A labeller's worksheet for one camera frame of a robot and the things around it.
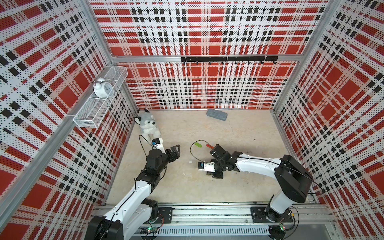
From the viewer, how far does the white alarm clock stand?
0.70 meters

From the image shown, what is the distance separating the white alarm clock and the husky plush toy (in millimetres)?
213

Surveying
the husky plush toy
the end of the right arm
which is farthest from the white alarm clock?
the end of the right arm

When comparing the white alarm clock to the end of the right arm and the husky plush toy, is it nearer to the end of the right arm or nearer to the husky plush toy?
the husky plush toy

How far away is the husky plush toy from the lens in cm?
92
